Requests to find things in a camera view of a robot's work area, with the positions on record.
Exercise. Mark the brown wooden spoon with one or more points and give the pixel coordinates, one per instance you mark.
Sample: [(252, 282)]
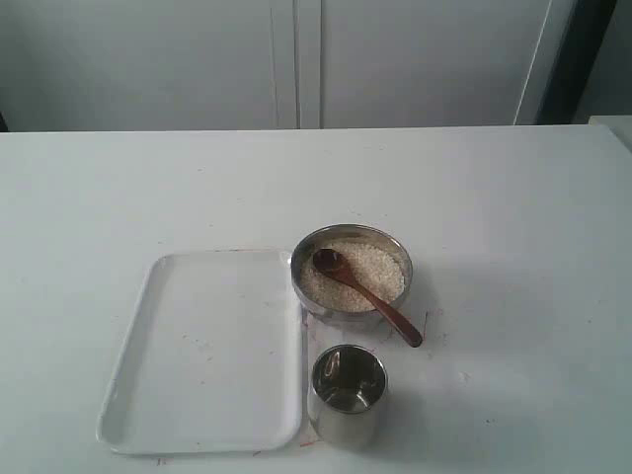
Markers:
[(335, 266)]

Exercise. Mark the wide steel rice bowl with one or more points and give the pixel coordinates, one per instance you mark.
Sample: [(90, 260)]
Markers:
[(355, 233)]

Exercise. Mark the white rice in bowl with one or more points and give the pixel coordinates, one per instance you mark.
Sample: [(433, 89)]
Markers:
[(373, 267)]

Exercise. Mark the steel cup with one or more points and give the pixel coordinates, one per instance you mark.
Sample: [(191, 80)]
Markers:
[(347, 395)]

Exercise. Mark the white rectangular plastic tray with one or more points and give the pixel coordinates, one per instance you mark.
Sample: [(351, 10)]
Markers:
[(212, 360)]

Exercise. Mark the white cabinet behind table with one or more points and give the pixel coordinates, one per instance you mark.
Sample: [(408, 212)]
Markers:
[(162, 65)]

